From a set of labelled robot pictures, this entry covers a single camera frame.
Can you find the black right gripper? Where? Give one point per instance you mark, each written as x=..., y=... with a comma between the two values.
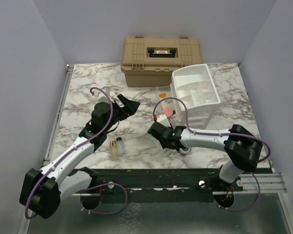
x=162, y=143

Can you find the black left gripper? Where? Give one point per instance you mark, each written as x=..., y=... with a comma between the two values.
x=130, y=107

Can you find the pink round makeup sponge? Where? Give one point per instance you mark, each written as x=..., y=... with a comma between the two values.
x=168, y=112

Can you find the black cap clear bottle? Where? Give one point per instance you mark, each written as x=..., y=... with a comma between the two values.
x=120, y=145

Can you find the gold cap lotion bottle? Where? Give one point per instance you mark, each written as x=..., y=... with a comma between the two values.
x=114, y=152

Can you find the white plastic drawer organizer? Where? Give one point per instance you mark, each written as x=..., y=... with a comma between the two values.
x=194, y=86

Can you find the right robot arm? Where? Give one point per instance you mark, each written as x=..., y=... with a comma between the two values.
x=242, y=147

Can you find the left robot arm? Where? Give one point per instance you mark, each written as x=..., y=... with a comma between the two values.
x=43, y=190

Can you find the tan plastic toolbox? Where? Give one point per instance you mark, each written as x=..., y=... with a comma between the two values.
x=142, y=71

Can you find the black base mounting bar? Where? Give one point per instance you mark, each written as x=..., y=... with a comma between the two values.
x=148, y=185

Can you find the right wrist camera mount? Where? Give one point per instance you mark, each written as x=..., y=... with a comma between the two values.
x=162, y=119

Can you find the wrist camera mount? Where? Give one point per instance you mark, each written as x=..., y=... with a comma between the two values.
x=162, y=119
x=101, y=95

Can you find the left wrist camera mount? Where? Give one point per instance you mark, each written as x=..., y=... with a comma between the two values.
x=101, y=95

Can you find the black toolbox handle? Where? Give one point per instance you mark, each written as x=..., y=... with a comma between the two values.
x=162, y=53

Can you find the right aluminium extrusion rail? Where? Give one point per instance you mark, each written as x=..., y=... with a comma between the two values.
x=268, y=184

